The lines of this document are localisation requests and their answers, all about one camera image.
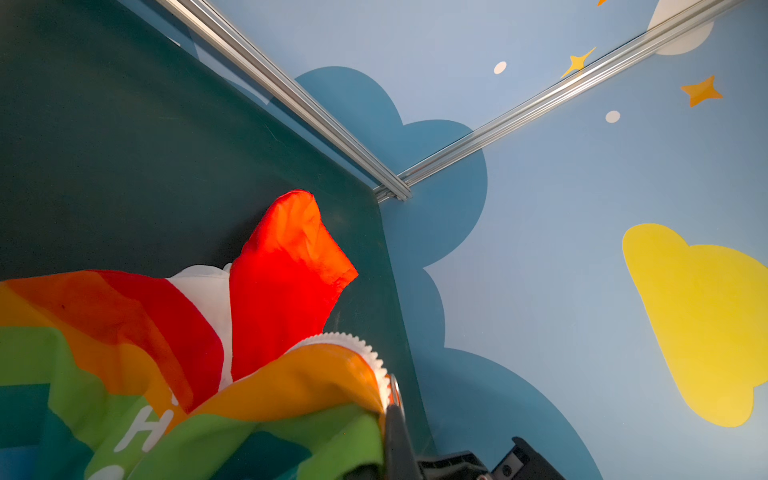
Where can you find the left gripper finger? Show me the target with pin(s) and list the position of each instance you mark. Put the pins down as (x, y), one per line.
(401, 462)

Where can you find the horizontal aluminium frame bar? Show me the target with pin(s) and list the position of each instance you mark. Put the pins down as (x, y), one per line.
(207, 22)

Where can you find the right aluminium frame post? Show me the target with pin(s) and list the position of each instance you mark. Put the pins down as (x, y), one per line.
(595, 73)

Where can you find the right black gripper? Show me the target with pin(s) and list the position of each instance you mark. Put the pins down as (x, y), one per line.
(522, 462)

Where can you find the rainbow children's jacket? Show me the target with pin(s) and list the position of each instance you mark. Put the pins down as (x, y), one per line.
(213, 373)

